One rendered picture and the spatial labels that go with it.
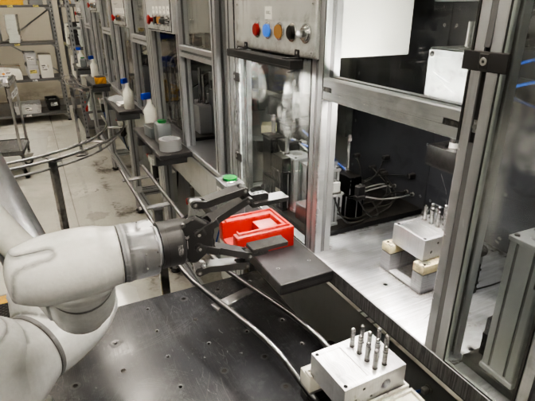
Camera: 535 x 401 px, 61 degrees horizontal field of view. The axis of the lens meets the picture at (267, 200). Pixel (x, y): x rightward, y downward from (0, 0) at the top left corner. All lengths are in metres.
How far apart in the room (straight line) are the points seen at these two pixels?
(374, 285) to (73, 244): 0.64
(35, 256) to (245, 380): 0.61
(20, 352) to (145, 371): 0.34
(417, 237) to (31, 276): 0.72
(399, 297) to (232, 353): 0.44
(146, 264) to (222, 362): 0.52
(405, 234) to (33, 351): 0.77
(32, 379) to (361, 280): 0.68
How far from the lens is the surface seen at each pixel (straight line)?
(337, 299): 1.44
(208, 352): 1.20
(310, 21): 1.02
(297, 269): 1.07
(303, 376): 0.87
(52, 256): 0.69
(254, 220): 1.20
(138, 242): 0.70
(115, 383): 1.17
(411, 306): 1.00
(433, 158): 1.03
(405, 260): 1.12
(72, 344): 1.04
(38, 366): 0.99
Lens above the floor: 1.47
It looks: 23 degrees down
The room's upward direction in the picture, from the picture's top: straight up
